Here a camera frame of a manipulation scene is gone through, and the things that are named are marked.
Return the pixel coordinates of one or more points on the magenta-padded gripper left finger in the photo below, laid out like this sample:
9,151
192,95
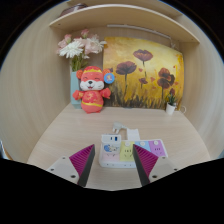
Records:
81,161

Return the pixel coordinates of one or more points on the light blue vase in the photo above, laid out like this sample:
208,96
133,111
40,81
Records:
75,87

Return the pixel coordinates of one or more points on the pink and white flower bouquet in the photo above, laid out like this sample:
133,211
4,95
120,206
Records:
71,50

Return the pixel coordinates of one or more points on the wooden shelf unit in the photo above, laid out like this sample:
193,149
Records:
116,16

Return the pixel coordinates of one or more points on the pastel multicolour power strip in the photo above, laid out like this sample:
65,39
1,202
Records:
126,154

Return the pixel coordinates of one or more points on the white light bar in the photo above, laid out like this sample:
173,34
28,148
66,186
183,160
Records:
140,29

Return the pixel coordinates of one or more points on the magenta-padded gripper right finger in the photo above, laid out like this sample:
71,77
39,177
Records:
146,161

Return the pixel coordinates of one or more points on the small plant in white pot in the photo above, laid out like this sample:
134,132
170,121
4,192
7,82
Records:
170,108

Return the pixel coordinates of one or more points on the red plush toy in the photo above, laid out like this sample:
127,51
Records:
91,96

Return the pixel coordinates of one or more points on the yellow poppy flower painting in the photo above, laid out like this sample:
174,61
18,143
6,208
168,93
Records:
150,83

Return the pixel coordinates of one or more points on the white plug adapter block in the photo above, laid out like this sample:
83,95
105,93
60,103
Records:
133,134

